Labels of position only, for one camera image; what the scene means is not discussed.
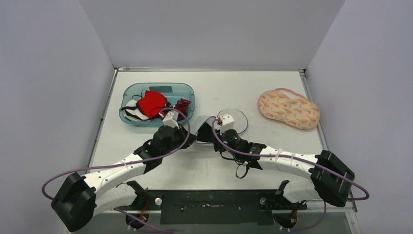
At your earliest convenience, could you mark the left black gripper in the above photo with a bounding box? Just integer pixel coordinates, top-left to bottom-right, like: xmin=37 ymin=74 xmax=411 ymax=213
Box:
xmin=161 ymin=123 xmax=197 ymax=157

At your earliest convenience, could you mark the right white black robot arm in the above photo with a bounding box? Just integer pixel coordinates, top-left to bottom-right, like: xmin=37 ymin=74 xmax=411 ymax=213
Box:
xmin=213 ymin=129 xmax=355 ymax=209

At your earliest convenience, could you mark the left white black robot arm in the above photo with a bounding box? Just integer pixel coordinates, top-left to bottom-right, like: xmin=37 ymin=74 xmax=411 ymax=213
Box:
xmin=51 ymin=125 xmax=197 ymax=232

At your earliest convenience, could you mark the dark red lace bra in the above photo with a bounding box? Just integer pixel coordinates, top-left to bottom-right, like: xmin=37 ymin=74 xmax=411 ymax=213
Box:
xmin=158 ymin=98 xmax=191 ymax=121

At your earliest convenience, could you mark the peach floral padded bra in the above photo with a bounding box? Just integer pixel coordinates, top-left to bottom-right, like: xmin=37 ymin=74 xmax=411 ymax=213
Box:
xmin=257 ymin=88 xmax=320 ymax=131

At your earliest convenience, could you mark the white black bra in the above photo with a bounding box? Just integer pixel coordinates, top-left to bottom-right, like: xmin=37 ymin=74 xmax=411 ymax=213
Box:
xmin=120 ymin=99 xmax=149 ymax=122

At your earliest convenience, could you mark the teal plastic bin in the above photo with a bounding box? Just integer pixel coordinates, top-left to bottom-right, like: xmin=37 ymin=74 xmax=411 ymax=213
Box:
xmin=119 ymin=82 xmax=195 ymax=127

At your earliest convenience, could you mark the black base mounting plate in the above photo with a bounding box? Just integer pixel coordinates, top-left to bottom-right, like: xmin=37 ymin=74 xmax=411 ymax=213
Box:
xmin=121 ymin=190 xmax=307 ymax=225

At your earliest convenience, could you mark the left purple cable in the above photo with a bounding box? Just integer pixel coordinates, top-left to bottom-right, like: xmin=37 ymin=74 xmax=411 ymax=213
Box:
xmin=41 ymin=108 xmax=191 ymax=201

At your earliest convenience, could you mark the purple cable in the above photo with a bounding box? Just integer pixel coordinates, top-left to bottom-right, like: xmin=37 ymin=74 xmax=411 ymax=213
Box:
xmin=211 ymin=118 xmax=370 ymax=201
xmin=41 ymin=108 xmax=191 ymax=201

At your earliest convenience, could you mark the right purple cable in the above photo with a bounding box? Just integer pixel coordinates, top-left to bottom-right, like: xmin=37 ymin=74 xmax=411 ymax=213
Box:
xmin=211 ymin=118 xmax=370 ymax=201

